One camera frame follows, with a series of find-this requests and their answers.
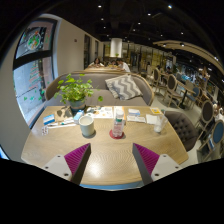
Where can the yellow card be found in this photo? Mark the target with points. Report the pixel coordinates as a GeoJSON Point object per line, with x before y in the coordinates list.
{"type": "Point", "coordinates": [155, 110]}

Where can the grey chevron cushion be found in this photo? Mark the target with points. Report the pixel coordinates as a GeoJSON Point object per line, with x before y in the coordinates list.
{"type": "Point", "coordinates": [123, 87]}

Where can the white blue booklet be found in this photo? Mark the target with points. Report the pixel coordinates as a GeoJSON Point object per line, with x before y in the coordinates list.
{"type": "Point", "coordinates": [134, 112]}

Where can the seated person in white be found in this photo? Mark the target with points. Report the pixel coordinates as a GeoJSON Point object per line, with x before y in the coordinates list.
{"type": "Point", "coordinates": [123, 66]}

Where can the white round pillar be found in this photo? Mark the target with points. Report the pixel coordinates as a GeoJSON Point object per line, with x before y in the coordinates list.
{"type": "Point", "coordinates": [116, 47]}

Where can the blue oval-back chair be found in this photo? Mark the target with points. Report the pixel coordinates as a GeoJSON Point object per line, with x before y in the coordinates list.
{"type": "Point", "coordinates": [209, 146]}

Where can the white ceramic mug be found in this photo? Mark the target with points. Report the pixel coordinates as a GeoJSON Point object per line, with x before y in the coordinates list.
{"type": "Point", "coordinates": [86, 124]}

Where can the clear plastic cup with straw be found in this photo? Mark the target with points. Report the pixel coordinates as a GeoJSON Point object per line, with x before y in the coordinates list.
{"type": "Point", "coordinates": [161, 121]}

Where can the dark grey tufted armchair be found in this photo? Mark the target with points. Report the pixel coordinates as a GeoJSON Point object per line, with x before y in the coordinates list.
{"type": "Point", "coordinates": [184, 128]}

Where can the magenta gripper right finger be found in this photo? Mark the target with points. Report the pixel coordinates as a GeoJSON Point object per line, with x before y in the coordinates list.
{"type": "Point", "coordinates": [152, 166]}

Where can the red round coaster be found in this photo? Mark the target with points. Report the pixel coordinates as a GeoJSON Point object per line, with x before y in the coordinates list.
{"type": "Point", "coordinates": [112, 136]}

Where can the blue card on table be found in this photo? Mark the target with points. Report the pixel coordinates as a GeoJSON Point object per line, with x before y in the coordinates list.
{"type": "Point", "coordinates": [48, 119]}

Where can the grey upholstered sofa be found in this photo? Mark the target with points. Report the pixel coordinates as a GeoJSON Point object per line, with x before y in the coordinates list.
{"type": "Point", "coordinates": [102, 96]}

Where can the seated person left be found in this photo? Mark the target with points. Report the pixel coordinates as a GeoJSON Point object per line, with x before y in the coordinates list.
{"type": "Point", "coordinates": [96, 63]}

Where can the clear plastic water bottle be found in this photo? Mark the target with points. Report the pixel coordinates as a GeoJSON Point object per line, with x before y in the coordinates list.
{"type": "Point", "coordinates": [118, 124]}

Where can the white paper napkin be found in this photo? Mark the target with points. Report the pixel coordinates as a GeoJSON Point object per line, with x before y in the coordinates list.
{"type": "Point", "coordinates": [136, 119]}

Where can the grey oval-back chair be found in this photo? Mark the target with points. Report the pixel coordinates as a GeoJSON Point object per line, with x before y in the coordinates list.
{"type": "Point", "coordinates": [171, 93]}

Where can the green potted plant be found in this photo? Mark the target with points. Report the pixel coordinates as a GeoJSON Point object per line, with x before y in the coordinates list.
{"type": "Point", "coordinates": [74, 91]}

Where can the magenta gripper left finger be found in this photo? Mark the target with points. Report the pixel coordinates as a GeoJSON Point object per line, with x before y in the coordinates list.
{"type": "Point", "coordinates": [71, 166]}

